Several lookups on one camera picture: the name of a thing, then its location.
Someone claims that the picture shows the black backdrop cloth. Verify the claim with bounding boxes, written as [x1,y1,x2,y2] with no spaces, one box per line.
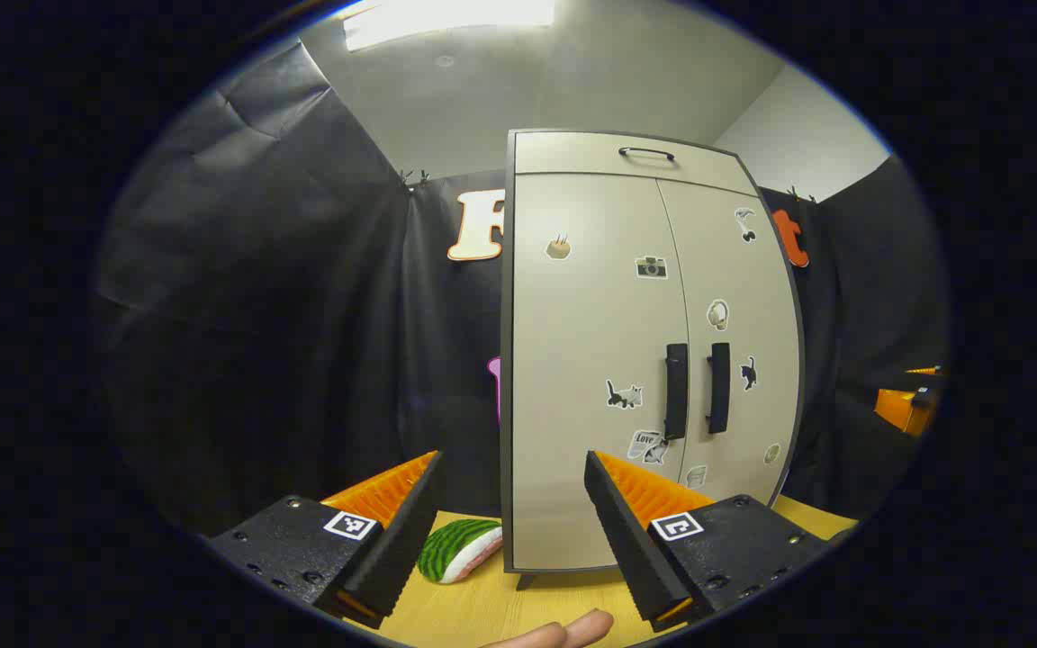
[91,40,947,541]

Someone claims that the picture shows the beige double-door shoe cabinet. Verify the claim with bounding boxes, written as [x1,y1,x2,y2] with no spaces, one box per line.
[500,129,807,590]

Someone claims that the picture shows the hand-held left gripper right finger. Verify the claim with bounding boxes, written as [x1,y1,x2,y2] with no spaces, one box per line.
[583,450,834,633]

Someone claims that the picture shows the black door handle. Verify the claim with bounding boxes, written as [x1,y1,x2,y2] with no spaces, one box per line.
[664,343,690,442]
[706,342,732,436]

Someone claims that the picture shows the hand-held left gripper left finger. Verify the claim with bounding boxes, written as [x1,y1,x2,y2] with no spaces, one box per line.
[208,450,446,631]

